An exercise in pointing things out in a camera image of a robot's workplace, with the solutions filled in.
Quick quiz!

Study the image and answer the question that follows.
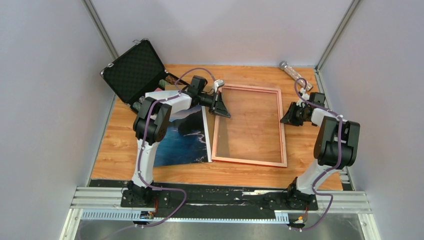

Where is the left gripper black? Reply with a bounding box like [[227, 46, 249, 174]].
[[198, 91, 232, 119]]

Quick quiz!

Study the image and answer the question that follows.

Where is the clear acrylic sheet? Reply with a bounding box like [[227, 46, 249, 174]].
[[216, 88, 282, 163]]

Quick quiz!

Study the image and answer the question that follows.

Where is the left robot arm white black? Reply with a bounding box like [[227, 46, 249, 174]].
[[121, 75, 231, 208]]

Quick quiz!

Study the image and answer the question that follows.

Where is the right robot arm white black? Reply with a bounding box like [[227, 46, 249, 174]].
[[280, 92, 361, 209]]

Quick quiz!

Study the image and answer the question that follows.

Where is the seascape photo print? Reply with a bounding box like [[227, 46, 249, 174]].
[[154, 105, 212, 167]]

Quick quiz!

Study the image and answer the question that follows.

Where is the glitter-filled clear tube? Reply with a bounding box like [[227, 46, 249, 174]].
[[279, 61, 313, 92]]

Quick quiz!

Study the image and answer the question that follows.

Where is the brown backing board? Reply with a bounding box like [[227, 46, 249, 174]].
[[165, 84, 189, 92]]

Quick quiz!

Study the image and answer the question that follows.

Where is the black foam-lined case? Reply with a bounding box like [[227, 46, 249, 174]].
[[100, 38, 178, 113]]

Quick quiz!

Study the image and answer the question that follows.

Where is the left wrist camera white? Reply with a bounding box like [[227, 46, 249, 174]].
[[212, 79, 225, 93]]

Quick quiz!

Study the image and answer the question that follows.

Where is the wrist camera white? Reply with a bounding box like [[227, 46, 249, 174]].
[[212, 79, 225, 93], [296, 88, 310, 107]]

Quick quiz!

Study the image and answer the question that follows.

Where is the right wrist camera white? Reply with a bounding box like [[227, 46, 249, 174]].
[[296, 88, 310, 107]]

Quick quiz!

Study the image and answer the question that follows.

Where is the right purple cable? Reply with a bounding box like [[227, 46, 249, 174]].
[[291, 77, 344, 232]]

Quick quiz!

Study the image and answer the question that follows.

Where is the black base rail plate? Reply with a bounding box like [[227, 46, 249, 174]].
[[89, 179, 319, 220]]

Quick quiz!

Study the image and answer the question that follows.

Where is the aluminium frame rail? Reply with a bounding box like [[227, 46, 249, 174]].
[[60, 182, 380, 240]]

